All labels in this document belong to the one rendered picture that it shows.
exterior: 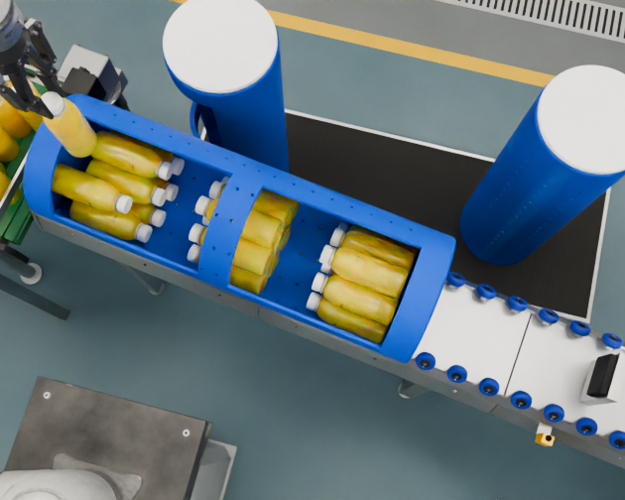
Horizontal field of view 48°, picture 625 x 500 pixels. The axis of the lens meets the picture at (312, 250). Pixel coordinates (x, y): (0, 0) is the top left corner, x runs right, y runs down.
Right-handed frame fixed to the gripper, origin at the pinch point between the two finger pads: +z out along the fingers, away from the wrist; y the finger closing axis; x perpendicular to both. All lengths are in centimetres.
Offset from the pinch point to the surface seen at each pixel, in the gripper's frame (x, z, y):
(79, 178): 2.2, 31.9, -4.1
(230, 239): -35.3, 22.4, -6.5
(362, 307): -64, 32, -7
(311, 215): -46, 43, 10
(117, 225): -8.0, 37.5, -9.6
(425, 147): -65, 129, 77
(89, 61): 27, 58, 33
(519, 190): -92, 67, 45
